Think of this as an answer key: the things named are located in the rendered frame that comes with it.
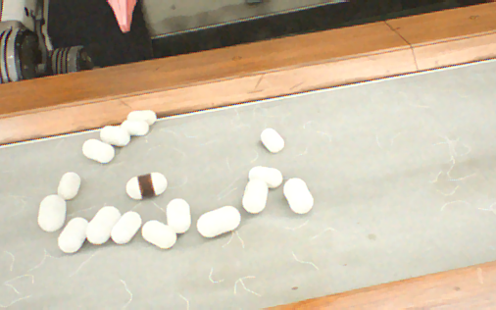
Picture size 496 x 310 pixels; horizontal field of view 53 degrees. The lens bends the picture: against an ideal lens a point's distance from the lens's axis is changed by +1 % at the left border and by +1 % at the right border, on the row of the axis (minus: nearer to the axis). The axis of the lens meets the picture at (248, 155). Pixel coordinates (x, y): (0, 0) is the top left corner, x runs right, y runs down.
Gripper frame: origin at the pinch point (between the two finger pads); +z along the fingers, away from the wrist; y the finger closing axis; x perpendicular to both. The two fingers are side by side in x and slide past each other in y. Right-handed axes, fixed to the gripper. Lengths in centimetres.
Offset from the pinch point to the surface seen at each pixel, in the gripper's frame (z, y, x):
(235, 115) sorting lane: 8.5, 9.5, 8.9
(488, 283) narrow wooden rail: 30.0, 21.7, -11.8
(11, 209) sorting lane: 15.9, -13.2, 2.7
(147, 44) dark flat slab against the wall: -92, -14, 173
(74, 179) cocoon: 14.3, -7.1, 2.1
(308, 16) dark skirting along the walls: -99, 68, 184
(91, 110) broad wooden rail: 4.5, -6.4, 9.9
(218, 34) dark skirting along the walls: -95, 21, 181
